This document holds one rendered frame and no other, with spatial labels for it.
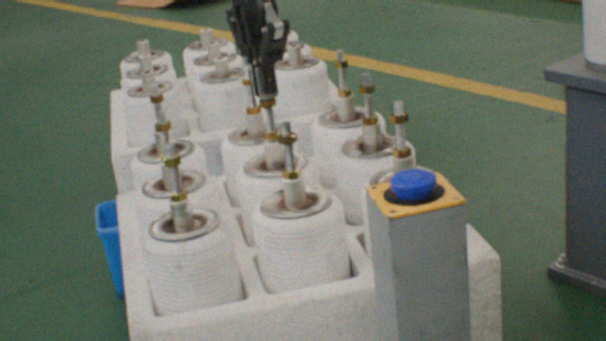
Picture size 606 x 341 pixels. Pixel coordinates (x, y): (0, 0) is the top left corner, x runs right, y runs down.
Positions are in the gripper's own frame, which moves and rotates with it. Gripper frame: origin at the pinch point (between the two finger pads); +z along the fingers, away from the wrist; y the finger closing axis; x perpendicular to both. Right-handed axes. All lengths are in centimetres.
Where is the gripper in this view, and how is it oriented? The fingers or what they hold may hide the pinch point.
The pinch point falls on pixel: (264, 80)
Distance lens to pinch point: 104.5
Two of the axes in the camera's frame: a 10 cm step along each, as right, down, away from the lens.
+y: 4.5, 2.8, -8.5
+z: 1.2, 9.2, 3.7
